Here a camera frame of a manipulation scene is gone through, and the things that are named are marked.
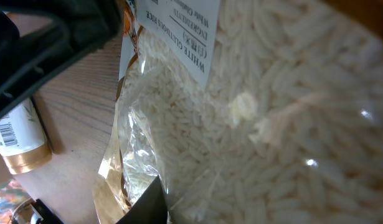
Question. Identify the beige brown snack bag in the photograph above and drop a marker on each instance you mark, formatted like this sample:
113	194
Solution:
249	112

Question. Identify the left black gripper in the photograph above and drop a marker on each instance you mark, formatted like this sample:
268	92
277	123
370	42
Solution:
34	212

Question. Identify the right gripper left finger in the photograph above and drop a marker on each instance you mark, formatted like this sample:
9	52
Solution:
78	28

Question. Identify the white cream tube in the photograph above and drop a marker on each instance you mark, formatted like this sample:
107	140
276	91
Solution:
24	145

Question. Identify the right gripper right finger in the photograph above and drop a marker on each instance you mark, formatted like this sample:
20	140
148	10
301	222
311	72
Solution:
151	207

